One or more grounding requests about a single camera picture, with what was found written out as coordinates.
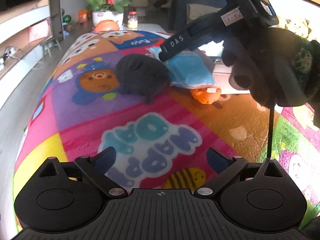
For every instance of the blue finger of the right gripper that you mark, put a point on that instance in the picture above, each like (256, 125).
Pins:
(195, 34)

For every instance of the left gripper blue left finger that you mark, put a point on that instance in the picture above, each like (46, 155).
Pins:
(104, 160)

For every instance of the black plush toy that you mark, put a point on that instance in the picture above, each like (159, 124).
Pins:
(142, 75)

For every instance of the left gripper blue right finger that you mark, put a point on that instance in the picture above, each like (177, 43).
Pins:
(218, 161)

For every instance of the orange pumpkin toy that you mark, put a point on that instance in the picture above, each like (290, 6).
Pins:
(204, 96)

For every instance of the colourful cartoon play mat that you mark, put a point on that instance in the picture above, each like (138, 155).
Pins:
(161, 186)

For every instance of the orange round toy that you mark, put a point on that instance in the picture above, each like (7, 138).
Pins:
(106, 25)

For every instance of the dark gloved right hand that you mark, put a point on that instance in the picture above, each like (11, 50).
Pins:
(285, 67)

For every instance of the glass jar red lid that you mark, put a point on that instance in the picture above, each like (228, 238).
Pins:
(132, 22)

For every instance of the white tv shelf unit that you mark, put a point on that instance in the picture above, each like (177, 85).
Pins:
(24, 30)

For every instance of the blue tissue pack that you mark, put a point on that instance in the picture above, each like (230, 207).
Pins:
(187, 70)

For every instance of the white cardboard box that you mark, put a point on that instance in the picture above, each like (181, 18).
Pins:
(211, 56)

